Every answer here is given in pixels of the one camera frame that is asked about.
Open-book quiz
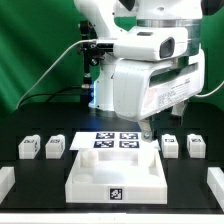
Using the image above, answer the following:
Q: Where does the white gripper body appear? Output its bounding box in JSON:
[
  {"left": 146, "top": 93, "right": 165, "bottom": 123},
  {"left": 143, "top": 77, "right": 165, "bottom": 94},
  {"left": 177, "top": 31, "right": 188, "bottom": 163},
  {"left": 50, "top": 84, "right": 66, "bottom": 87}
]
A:
[{"left": 113, "top": 49, "right": 205, "bottom": 122}]

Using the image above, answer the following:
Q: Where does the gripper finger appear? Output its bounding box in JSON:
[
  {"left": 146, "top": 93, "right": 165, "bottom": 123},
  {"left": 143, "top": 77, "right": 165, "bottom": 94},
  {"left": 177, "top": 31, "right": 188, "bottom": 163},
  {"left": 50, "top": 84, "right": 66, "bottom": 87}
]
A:
[
  {"left": 170, "top": 101, "right": 187, "bottom": 126},
  {"left": 139, "top": 119, "right": 152, "bottom": 142}
]

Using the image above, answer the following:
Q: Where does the white square tabletop part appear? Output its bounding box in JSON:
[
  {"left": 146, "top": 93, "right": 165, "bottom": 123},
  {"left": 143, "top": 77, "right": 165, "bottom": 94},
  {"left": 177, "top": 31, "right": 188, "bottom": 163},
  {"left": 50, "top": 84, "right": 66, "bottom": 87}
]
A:
[{"left": 65, "top": 149, "right": 167, "bottom": 204}]

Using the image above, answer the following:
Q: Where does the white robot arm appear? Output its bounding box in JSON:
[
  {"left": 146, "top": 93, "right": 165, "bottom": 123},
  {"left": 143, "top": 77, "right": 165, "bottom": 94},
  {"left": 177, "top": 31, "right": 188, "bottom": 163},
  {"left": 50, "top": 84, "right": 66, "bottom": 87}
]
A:
[{"left": 74, "top": 0, "right": 224, "bottom": 141}]

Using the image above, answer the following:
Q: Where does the white sheet with tags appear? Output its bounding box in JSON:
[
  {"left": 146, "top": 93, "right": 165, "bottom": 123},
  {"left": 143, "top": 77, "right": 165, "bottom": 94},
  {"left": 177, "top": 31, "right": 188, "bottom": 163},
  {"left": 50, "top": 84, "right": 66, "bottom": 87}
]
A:
[{"left": 70, "top": 131, "right": 160, "bottom": 150}]

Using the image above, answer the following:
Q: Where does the white right obstacle block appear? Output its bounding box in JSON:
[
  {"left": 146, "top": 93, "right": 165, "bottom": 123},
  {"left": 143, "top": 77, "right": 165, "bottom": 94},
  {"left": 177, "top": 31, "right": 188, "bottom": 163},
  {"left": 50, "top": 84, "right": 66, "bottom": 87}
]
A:
[{"left": 207, "top": 167, "right": 224, "bottom": 211}]

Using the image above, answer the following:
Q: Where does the white obstacle block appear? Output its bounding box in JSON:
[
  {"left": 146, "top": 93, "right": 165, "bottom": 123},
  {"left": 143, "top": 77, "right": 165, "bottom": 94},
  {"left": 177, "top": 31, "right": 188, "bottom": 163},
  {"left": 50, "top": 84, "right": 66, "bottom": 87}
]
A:
[
  {"left": 207, "top": 167, "right": 224, "bottom": 211},
  {"left": 0, "top": 167, "right": 15, "bottom": 204}
]

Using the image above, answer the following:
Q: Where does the white left obstacle block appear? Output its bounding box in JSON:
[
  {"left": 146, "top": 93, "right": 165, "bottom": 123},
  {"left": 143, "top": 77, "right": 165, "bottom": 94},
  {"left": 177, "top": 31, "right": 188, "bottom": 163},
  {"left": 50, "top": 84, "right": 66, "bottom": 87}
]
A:
[{"left": 0, "top": 167, "right": 15, "bottom": 204}]

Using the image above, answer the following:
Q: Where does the black camera on stand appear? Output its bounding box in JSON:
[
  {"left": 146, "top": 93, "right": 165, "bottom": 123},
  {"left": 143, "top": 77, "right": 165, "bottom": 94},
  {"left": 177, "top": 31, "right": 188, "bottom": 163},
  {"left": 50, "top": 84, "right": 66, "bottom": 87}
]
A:
[{"left": 77, "top": 20, "right": 116, "bottom": 67}]

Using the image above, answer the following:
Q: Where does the grey camera cable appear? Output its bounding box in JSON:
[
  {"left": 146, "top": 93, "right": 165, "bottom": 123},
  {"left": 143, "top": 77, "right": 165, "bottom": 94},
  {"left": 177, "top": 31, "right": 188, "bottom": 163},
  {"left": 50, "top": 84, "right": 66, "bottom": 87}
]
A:
[{"left": 15, "top": 39, "right": 98, "bottom": 110}]

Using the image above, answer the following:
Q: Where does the black cable on table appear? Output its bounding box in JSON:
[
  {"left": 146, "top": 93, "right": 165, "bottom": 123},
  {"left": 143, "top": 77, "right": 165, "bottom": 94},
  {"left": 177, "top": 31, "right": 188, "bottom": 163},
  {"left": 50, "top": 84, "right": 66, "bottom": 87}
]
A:
[{"left": 19, "top": 87, "right": 84, "bottom": 107}]

